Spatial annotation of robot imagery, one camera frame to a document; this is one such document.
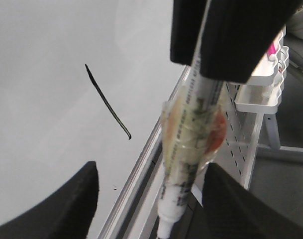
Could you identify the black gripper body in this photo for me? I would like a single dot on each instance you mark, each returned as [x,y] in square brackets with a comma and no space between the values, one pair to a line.
[236,35]

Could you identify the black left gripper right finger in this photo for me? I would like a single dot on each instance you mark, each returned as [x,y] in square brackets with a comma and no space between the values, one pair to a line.
[231,212]

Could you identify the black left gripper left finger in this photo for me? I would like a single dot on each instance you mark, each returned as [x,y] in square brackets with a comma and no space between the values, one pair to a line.
[65,214]

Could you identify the red round magnet taped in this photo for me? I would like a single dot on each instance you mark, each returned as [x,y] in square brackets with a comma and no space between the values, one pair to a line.
[217,135]

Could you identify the white whiteboard marker black tip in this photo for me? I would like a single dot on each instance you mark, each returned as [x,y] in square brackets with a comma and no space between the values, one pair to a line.
[186,126]

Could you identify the white whiteboard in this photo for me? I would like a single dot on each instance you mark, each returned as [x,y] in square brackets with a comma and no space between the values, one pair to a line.
[80,80]

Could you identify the pink marker in basket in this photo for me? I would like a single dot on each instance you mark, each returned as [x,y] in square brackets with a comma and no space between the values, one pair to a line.
[272,50]

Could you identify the white perforated pegboard panel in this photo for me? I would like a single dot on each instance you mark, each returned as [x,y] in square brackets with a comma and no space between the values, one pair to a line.
[237,153]

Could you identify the white wavy storage basket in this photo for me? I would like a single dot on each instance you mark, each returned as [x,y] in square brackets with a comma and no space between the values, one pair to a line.
[263,91]

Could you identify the aluminium whiteboard tray rail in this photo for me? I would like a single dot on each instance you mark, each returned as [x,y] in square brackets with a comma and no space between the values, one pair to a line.
[135,169]

